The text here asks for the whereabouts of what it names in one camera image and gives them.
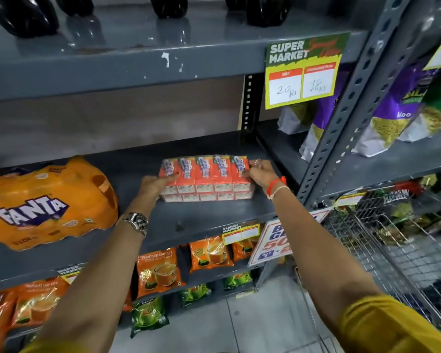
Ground small yellow shelf price tag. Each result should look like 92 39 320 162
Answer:
56 264 87 286
222 223 261 246

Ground white yellow noodle packet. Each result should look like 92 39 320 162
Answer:
277 101 319 136

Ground person's yellow sleeve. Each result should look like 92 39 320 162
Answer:
336 295 441 353
19 337 90 353

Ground white thread bracelet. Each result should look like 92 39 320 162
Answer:
268 186 291 201

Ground green packets in cart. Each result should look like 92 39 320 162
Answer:
371 182 441 247

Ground pack of orange juice cartons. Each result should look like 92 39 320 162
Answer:
158 155 255 203

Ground grey slotted shelving rack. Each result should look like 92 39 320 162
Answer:
255 0 441 212

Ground person's right forearm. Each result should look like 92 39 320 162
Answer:
271 189 384 329

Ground green tea packet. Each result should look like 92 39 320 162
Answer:
180 284 212 309
130 296 170 339
224 271 254 291

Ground grey metal shelving rack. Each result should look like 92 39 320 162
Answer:
0 0 372 353

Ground yellow white cart tag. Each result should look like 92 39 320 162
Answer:
332 191 368 209

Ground large green yellow price sign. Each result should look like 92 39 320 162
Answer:
264 32 351 110

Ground person's right hand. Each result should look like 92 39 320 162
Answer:
242 159 281 195

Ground person's yellow left sleeve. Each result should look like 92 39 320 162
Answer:
19 337 90 353

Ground person's left hand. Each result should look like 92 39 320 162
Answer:
132 174 179 217

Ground person's left forearm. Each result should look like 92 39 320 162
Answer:
37 221 147 350

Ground person's yellow right sleeve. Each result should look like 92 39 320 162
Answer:
336 295 441 353

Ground green noodle packet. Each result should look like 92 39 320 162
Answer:
396 67 441 143

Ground wire shopping cart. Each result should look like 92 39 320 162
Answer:
295 179 441 344

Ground orange soda bottle multipack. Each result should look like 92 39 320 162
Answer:
0 155 119 252

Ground purple noodle packet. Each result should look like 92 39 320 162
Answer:
352 62 440 158
299 65 354 163

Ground white red blue offer sign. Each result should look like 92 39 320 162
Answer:
248 207 333 267

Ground orange wrist band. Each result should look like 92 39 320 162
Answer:
266 176 287 197

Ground silver wrist watch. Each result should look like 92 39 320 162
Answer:
118 212 150 237

